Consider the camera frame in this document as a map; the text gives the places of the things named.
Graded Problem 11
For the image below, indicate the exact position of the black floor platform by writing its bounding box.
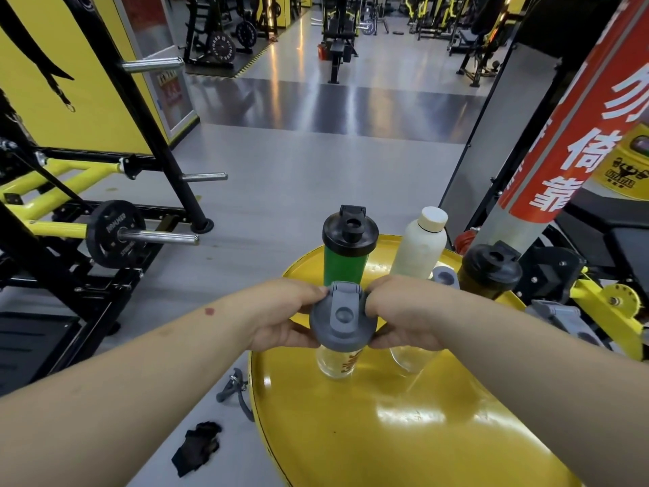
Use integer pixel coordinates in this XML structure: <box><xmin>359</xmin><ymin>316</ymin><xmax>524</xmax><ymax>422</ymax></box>
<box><xmin>0</xmin><ymin>311</ymin><xmax>82</xmax><ymax>396</ymax></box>

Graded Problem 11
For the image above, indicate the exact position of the red pole base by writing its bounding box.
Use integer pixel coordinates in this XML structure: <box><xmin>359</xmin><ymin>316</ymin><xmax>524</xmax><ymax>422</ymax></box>
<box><xmin>454</xmin><ymin>229</ymin><xmax>479</xmax><ymax>255</ymax></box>

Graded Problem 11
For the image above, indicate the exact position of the green shaker bottle black lid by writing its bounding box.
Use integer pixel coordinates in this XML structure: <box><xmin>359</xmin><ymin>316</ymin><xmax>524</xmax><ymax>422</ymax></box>
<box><xmin>322</xmin><ymin>205</ymin><xmax>380</xmax><ymax>287</ymax></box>

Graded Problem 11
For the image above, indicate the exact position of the black glove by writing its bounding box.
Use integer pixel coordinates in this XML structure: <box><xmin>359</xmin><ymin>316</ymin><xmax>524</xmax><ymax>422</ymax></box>
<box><xmin>171</xmin><ymin>421</ymin><xmax>223</xmax><ymax>478</ymax></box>

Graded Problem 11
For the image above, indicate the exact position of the framed red poster panel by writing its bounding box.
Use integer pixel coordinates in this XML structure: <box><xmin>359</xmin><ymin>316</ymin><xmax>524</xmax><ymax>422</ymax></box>
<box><xmin>111</xmin><ymin>0</ymin><xmax>199</xmax><ymax>143</ymax></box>

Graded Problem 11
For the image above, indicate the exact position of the person's right forearm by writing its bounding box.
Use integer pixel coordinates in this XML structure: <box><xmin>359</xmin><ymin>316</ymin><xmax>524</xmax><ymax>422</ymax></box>
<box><xmin>446</xmin><ymin>294</ymin><xmax>649</xmax><ymax>487</ymax></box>

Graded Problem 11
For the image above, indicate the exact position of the black and yellow weight machine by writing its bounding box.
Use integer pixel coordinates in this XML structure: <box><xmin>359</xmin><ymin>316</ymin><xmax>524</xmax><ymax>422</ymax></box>
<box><xmin>0</xmin><ymin>0</ymin><xmax>229</xmax><ymax>325</ymax></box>

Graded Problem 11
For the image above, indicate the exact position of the person's left forearm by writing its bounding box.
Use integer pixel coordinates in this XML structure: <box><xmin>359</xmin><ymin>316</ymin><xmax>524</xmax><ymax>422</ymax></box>
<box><xmin>0</xmin><ymin>294</ymin><xmax>257</xmax><ymax>487</ymax></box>

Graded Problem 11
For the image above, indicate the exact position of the black padded bench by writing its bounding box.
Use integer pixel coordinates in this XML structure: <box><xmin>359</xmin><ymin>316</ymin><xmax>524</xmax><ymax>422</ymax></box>
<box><xmin>557</xmin><ymin>189</ymin><xmax>649</xmax><ymax>300</ymax></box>

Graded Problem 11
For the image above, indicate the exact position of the white bottle cream cap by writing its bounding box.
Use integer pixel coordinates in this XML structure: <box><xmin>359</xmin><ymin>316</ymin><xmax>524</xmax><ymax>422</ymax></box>
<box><xmin>389</xmin><ymin>206</ymin><xmax>450</xmax><ymax>281</ymax></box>

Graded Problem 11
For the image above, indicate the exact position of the person's left hand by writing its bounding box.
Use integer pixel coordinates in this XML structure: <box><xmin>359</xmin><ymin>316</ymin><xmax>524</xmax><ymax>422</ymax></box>
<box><xmin>248</xmin><ymin>278</ymin><xmax>329</xmax><ymax>352</ymax></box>

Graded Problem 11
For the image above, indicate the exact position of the grey mirror panel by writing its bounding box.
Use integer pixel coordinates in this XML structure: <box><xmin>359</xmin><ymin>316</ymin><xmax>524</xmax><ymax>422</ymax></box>
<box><xmin>438</xmin><ymin>43</ymin><xmax>564</xmax><ymax>244</ymax></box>

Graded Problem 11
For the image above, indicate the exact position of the yellow drum with black print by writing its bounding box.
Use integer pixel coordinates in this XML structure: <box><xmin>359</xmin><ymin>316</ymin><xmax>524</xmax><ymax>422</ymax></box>
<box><xmin>590</xmin><ymin>124</ymin><xmax>649</xmax><ymax>201</ymax></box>

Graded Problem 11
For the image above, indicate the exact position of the red and silver pole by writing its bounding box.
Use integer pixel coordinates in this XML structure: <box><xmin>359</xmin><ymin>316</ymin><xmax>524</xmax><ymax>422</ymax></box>
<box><xmin>468</xmin><ymin>0</ymin><xmax>649</xmax><ymax>254</ymax></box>

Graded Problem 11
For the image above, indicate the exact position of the black plate-loaded machine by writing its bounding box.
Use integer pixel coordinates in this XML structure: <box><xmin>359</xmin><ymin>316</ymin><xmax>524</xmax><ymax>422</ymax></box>
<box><xmin>182</xmin><ymin>0</ymin><xmax>280</xmax><ymax>66</ymax></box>

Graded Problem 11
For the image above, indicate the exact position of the black bench machine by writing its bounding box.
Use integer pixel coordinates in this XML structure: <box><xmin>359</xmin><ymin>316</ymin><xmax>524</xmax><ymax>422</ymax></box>
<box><xmin>316</xmin><ymin>0</ymin><xmax>361</xmax><ymax>86</ymax></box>

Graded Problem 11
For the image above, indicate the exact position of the yellow round table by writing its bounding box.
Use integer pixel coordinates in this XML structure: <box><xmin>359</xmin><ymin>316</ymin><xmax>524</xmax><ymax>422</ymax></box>
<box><xmin>248</xmin><ymin>234</ymin><xmax>584</xmax><ymax>487</ymax></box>

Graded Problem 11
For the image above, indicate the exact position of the black weight plate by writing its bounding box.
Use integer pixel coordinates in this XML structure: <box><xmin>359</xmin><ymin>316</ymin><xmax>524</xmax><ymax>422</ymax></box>
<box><xmin>85</xmin><ymin>200</ymin><xmax>147</xmax><ymax>269</ymax></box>

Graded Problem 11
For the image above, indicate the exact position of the person's right hand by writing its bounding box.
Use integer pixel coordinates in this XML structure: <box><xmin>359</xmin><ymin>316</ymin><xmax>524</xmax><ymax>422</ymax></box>
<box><xmin>364</xmin><ymin>275</ymin><xmax>467</xmax><ymax>352</ymax></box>

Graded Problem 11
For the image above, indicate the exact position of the black hanging strap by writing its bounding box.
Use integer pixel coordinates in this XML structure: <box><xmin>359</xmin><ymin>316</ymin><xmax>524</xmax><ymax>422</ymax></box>
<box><xmin>0</xmin><ymin>0</ymin><xmax>77</xmax><ymax>113</ymax></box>

